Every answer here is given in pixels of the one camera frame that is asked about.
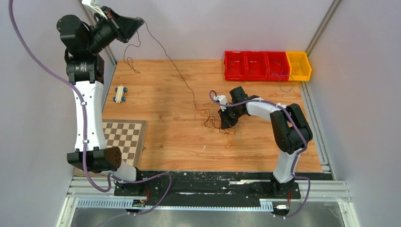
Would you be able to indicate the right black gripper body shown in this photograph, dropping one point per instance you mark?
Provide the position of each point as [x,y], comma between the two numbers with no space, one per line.
[234,114]

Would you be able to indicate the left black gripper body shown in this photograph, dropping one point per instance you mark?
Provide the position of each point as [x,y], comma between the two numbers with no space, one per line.
[112,24]

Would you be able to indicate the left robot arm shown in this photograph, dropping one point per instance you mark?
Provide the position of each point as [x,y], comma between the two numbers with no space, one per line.
[85,71]

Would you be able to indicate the right red bin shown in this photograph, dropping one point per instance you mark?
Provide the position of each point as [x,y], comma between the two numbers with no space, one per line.
[279,66]

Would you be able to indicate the toy block car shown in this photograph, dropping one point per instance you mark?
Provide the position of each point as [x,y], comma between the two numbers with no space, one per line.
[120,91]

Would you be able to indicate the yellow bin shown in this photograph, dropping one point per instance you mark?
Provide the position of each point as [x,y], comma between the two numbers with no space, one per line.
[300,68]

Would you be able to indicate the wooden chessboard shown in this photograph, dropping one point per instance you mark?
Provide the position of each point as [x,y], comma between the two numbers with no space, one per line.
[109,146]

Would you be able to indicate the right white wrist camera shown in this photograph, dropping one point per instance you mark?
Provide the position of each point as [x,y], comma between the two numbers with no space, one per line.
[221,99]

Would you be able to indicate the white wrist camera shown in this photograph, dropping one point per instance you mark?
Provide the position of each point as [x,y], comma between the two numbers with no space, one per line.
[221,99]
[93,5]

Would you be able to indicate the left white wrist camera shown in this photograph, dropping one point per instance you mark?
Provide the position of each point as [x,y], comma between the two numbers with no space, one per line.
[93,5]

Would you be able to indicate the slotted cable duct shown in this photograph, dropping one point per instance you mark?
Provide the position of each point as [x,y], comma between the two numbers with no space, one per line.
[129,205]

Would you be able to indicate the aluminium frame rail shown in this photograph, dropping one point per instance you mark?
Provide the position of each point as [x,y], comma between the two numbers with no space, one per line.
[329,188]

